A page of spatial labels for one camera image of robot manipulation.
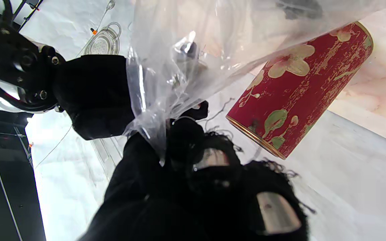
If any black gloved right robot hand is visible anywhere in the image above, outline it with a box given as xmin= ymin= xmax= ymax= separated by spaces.
xmin=53 ymin=55 xmax=210 ymax=141

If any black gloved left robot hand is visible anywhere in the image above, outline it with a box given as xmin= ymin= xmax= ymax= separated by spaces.
xmin=79 ymin=116 xmax=309 ymax=241

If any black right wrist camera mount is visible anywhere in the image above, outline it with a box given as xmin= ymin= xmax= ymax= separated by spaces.
xmin=0 ymin=13 xmax=67 ymax=112

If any white printed backdrop cloth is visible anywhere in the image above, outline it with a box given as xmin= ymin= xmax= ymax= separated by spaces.
xmin=0 ymin=0 xmax=386 ymax=241

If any clear plastic bag of tea bags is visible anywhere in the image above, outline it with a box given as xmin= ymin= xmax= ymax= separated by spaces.
xmin=122 ymin=0 xmax=386 ymax=168

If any red floral tea canister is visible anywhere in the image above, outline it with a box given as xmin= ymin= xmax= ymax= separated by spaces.
xmin=226 ymin=21 xmax=374 ymax=160

